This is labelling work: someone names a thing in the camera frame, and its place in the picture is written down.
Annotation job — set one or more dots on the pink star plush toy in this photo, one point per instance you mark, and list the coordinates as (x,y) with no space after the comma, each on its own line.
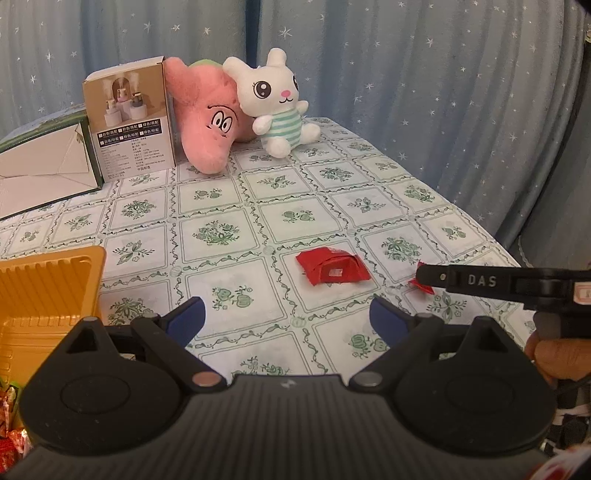
(203,115)

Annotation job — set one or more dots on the large red snack packet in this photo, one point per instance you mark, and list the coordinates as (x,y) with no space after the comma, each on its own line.
(11,445)

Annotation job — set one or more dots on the blue starry curtain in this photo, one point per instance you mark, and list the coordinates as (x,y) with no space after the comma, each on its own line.
(415,69)

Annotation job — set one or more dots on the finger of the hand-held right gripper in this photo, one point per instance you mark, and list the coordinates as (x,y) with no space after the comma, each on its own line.
(480,280)

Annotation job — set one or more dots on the red white clothing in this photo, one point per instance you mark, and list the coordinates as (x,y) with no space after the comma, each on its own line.
(556,467)

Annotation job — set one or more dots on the small red snack packet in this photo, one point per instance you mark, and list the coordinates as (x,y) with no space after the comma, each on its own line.
(422,289)

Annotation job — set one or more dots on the orange plastic tray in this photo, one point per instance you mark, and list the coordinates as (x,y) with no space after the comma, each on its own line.
(46,277)

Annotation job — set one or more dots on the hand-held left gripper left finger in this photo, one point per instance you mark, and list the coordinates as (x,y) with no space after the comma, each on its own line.
(190,318)

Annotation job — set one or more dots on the brown cardboard product box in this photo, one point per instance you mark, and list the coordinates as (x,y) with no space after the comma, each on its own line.
(134,138)

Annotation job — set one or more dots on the lace trimmed blue cloth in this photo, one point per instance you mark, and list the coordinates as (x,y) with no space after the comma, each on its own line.
(554,244)

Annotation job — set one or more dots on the white bunny plush toy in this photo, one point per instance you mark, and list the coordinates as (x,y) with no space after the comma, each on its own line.
(268,87)

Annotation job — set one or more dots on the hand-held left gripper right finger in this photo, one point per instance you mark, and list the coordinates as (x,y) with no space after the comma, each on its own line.
(385,319)

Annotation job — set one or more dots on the person's right hand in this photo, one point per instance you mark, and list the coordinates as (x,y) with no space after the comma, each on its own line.
(563,360)

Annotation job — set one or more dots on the white open box green edge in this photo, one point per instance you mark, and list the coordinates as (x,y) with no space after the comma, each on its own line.
(41,157)

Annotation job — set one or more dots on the green floral printed tablecloth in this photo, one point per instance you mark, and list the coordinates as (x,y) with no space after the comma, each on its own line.
(217,194)

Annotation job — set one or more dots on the green snack packet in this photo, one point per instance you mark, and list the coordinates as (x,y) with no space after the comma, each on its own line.
(14,386)

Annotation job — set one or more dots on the red snack packet white label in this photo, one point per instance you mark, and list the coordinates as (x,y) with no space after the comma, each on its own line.
(323,265)

